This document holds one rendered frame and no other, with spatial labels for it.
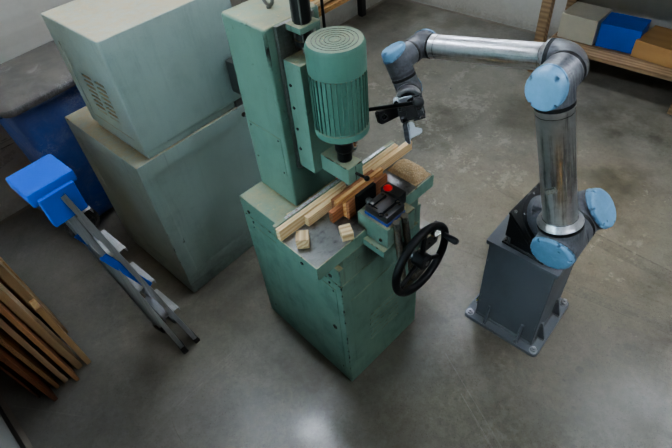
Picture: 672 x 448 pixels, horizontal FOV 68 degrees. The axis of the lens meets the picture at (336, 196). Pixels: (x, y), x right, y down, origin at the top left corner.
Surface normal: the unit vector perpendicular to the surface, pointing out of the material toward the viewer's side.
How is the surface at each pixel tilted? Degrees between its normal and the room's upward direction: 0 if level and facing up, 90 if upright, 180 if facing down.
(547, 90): 85
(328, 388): 0
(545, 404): 0
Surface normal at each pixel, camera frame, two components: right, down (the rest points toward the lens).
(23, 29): 0.74, 0.42
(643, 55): -0.75, 0.50
